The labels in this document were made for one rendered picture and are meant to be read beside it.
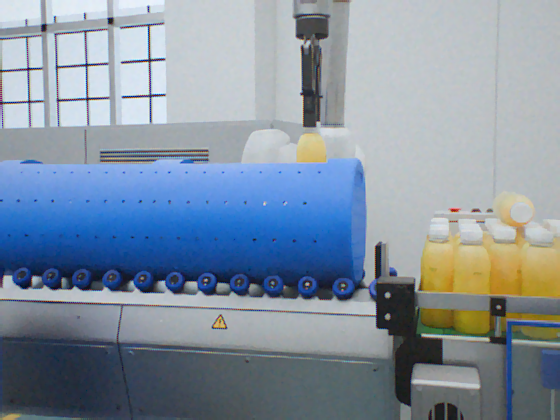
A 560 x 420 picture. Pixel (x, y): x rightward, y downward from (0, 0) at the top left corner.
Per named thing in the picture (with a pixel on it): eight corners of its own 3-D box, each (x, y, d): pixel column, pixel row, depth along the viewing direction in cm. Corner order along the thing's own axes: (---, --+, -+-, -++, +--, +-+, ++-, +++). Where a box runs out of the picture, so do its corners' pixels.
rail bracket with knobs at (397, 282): (379, 325, 134) (379, 273, 133) (417, 327, 132) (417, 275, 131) (374, 337, 124) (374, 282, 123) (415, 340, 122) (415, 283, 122)
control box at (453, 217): (434, 248, 178) (434, 209, 178) (515, 250, 174) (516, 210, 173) (433, 252, 169) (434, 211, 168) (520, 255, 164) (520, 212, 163)
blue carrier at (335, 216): (41, 271, 183) (44, 165, 184) (366, 282, 162) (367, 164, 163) (-34, 279, 155) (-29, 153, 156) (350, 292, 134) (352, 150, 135)
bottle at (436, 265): (427, 319, 139) (427, 233, 138) (460, 323, 135) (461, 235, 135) (415, 325, 133) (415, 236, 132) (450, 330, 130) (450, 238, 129)
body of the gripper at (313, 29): (299, 24, 154) (299, 66, 155) (291, 16, 146) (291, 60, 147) (331, 23, 153) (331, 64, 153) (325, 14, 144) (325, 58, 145)
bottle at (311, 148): (292, 208, 149) (292, 128, 148) (299, 206, 156) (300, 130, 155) (322, 208, 148) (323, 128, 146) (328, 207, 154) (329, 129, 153)
